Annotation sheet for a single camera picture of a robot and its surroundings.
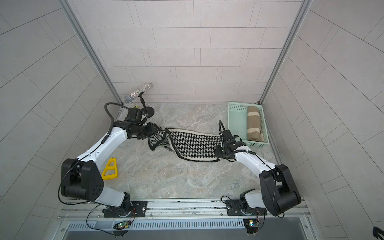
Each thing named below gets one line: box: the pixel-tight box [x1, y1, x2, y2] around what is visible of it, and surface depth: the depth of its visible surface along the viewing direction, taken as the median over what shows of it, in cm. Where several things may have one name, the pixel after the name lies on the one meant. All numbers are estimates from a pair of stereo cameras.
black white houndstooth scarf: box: [148, 128, 223, 162], surface depth 92 cm
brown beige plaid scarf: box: [247, 105, 264, 142], surface depth 101 cm
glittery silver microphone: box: [123, 83, 152, 104], surface depth 93 cm
